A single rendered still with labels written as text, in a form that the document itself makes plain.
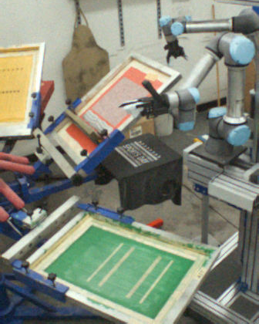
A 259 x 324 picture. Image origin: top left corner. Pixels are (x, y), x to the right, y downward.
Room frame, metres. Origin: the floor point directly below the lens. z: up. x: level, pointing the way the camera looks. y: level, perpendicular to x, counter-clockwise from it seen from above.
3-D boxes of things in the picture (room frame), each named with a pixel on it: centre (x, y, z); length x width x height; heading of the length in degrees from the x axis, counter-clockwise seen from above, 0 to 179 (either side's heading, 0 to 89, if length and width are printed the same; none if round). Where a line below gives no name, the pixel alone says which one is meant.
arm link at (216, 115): (2.10, -0.47, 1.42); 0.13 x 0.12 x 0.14; 19
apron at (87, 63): (4.64, 0.40, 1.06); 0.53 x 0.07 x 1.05; 116
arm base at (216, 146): (2.10, -0.47, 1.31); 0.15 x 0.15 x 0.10
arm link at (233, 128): (1.98, -0.51, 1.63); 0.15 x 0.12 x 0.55; 19
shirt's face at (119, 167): (2.67, -0.02, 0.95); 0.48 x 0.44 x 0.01; 116
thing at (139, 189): (2.51, -0.10, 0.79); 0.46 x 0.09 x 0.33; 116
